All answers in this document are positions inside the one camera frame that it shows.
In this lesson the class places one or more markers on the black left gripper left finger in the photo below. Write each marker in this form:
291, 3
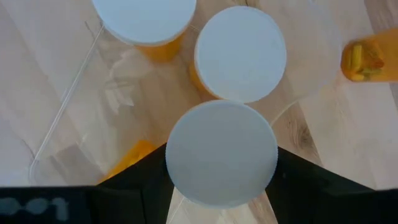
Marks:
140, 193

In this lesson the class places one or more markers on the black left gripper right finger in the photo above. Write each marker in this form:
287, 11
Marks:
311, 193

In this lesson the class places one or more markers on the clear plastic basket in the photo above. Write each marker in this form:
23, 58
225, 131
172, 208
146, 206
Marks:
93, 109

